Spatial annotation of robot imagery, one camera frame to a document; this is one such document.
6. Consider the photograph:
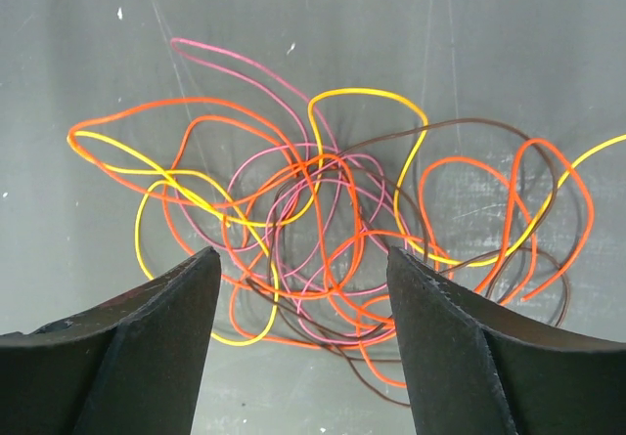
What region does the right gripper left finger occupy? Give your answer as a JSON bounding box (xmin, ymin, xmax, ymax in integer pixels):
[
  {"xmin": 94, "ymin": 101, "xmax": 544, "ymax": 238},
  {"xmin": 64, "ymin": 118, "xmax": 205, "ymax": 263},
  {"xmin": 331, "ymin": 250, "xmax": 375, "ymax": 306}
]
[{"xmin": 1, "ymin": 247, "xmax": 221, "ymax": 434}]

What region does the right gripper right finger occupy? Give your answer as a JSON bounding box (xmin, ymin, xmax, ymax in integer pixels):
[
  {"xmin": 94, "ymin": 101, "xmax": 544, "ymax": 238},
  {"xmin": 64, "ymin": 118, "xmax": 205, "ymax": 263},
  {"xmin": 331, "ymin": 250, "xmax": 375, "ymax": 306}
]
[{"xmin": 386, "ymin": 247, "xmax": 625, "ymax": 434}]

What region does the brown cable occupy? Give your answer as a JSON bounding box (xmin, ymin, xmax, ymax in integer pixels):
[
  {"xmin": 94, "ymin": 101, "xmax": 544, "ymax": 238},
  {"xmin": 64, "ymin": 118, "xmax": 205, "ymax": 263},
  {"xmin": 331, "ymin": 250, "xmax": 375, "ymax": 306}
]
[{"xmin": 246, "ymin": 117, "xmax": 571, "ymax": 408}]

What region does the orange cable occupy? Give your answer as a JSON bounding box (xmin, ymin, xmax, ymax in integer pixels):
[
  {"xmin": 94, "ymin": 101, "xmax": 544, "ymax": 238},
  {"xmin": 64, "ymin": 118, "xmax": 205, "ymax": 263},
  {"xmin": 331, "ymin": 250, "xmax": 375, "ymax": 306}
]
[{"xmin": 67, "ymin": 97, "xmax": 596, "ymax": 388}]

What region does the pink cable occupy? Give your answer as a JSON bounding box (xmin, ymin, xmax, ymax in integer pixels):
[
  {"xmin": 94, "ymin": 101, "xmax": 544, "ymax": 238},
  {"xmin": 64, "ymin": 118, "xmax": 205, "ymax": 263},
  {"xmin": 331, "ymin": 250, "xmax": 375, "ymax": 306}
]
[{"xmin": 169, "ymin": 37, "xmax": 407, "ymax": 344}]

